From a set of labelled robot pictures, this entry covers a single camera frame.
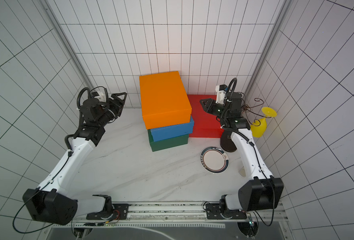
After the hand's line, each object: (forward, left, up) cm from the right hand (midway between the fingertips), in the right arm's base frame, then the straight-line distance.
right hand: (203, 98), depth 74 cm
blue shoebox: (-11, +22, -17) cm, 30 cm away
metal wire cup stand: (-2, -20, -37) cm, 43 cm away
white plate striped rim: (-16, -10, -36) cm, 41 cm away
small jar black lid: (-23, -26, -35) cm, 49 cm away
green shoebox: (-12, +19, -25) cm, 34 cm away
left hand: (-4, +38, +1) cm, 38 cm away
